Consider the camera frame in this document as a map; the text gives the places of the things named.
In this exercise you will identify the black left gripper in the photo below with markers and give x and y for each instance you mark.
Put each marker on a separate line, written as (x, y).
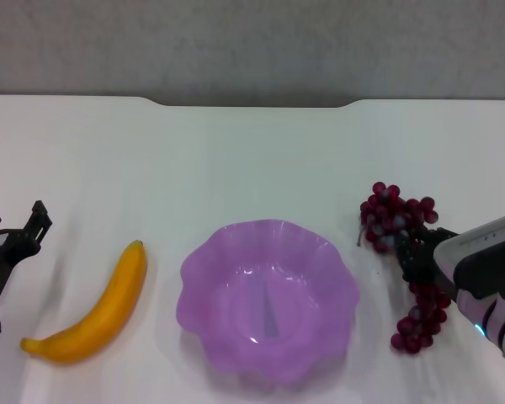
(4, 256)

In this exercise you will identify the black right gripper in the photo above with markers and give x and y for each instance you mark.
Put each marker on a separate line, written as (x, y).
(429, 265)

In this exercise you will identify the red purple grape bunch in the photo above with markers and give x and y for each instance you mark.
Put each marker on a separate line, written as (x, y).
(389, 223)

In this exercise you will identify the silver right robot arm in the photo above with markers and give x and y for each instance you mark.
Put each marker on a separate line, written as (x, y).
(488, 269)

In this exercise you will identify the yellow banana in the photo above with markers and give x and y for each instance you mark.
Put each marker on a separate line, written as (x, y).
(109, 303)

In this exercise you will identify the purple scalloped plastic bowl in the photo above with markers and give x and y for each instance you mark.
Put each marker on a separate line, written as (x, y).
(244, 303)

